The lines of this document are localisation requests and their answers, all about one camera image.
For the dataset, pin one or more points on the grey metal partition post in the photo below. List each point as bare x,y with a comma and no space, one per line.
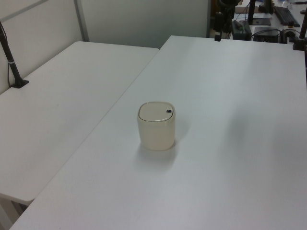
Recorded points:
81,19

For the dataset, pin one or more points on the brown cardboard box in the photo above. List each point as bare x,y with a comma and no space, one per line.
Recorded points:
242,9

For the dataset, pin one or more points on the black camera stand pole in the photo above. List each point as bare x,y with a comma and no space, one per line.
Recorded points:
10,62

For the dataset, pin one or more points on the flat black desk pad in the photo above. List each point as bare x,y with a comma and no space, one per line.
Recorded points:
261,21

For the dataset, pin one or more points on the black computer keyboard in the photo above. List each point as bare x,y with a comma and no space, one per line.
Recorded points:
286,15

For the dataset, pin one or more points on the black electronics box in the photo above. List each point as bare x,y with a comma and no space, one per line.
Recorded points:
266,33

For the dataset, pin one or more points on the green and black device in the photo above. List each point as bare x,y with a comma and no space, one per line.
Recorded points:
241,30

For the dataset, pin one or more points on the thin black upright pole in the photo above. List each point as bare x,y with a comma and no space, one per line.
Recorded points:
251,12

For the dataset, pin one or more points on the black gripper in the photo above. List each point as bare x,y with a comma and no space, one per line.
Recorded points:
218,21

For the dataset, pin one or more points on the beige plastic trash bin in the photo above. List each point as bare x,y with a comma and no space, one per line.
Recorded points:
156,134

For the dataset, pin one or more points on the white side table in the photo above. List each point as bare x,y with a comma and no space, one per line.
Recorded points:
60,107

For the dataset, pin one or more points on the black clamp mount stand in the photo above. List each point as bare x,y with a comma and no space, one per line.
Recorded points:
299,45

